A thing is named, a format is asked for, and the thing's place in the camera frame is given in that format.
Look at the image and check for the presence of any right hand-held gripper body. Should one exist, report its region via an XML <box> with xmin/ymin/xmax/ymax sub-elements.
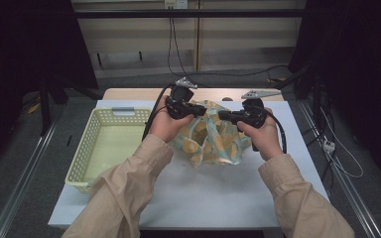
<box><xmin>232</xmin><ymin>88</ymin><xmax>283</xmax><ymax>130</ymax></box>

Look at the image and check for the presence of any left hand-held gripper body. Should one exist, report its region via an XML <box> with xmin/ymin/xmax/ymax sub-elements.
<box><xmin>165</xmin><ymin>76</ymin><xmax>199</xmax><ymax>121</ymax></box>

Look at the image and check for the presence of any orange slice print tote bag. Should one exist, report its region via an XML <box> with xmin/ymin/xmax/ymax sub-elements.
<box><xmin>168</xmin><ymin>98</ymin><xmax>253</xmax><ymax>168</ymax></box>

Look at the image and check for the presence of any pale yellow perforated plastic basket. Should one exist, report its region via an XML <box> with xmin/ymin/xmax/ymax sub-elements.
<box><xmin>64</xmin><ymin>106</ymin><xmax>153</xmax><ymax>194</ymax></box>

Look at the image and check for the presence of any person's left hand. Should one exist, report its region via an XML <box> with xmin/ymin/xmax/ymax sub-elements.
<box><xmin>148</xmin><ymin>94</ymin><xmax>194</xmax><ymax>144</ymax></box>

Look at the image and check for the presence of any person's right hand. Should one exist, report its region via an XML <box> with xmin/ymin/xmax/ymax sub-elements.
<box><xmin>237</xmin><ymin>107</ymin><xmax>284</xmax><ymax>163</ymax></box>

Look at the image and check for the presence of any light wooden cabinet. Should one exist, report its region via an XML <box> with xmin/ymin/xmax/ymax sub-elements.
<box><xmin>70</xmin><ymin>0</ymin><xmax>309</xmax><ymax>78</ymax></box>

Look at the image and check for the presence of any white table board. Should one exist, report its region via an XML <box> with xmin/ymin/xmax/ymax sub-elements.
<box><xmin>48</xmin><ymin>99</ymin><xmax>341</xmax><ymax>231</ymax></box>

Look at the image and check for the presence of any white power strip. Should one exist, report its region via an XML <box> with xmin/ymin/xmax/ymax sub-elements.
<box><xmin>321</xmin><ymin>139</ymin><xmax>336</xmax><ymax>154</ymax></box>

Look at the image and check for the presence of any black horizontal crossbar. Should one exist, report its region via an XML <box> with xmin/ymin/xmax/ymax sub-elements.
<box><xmin>73</xmin><ymin>9</ymin><xmax>307</xmax><ymax>20</ymax></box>

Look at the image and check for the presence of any dark curtain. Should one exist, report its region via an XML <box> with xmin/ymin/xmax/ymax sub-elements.
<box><xmin>289</xmin><ymin>0</ymin><xmax>381</xmax><ymax>179</ymax></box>
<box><xmin>0</xmin><ymin>0</ymin><xmax>98</xmax><ymax>179</ymax></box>

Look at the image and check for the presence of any black metal stand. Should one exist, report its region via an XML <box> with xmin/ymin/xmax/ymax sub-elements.
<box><xmin>38</xmin><ymin>75</ymin><xmax>53</xmax><ymax>137</ymax></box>

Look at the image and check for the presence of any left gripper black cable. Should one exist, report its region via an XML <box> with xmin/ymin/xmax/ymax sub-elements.
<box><xmin>141</xmin><ymin>83</ymin><xmax>177</xmax><ymax>142</ymax></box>

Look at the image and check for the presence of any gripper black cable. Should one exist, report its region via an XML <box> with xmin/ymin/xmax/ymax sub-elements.
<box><xmin>261</xmin><ymin>105</ymin><xmax>288</xmax><ymax>156</ymax></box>
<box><xmin>141</xmin><ymin>83</ymin><xmax>177</xmax><ymax>142</ymax></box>

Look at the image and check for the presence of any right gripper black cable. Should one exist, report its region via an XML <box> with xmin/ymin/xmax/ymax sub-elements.
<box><xmin>261</xmin><ymin>105</ymin><xmax>288</xmax><ymax>156</ymax></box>

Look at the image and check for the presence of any black hanging cable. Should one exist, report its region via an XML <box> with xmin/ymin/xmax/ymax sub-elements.
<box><xmin>171</xmin><ymin>17</ymin><xmax>212</xmax><ymax>88</ymax></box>
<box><xmin>167</xmin><ymin>17</ymin><xmax>192</xmax><ymax>78</ymax></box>

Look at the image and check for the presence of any black cable bundle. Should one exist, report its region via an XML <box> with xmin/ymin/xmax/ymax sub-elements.
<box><xmin>306</xmin><ymin>85</ymin><xmax>336</xmax><ymax>181</ymax></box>

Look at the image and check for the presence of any white wall socket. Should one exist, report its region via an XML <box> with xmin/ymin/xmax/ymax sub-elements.
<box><xmin>164</xmin><ymin>0</ymin><xmax>189</xmax><ymax>10</ymax></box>

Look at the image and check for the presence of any white cable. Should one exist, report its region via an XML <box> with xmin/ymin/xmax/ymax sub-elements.
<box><xmin>319</xmin><ymin>107</ymin><xmax>365</xmax><ymax>179</ymax></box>

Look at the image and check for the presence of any metal floor rail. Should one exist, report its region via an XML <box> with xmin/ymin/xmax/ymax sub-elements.
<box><xmin>297</xmin><ymin>98</ymin><xmax>381</xmax><ymax>238</ymax></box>
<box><xmin>0</xmin><ymin>122</ymin><xmax>61</xmax><ymax>238</ymax></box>

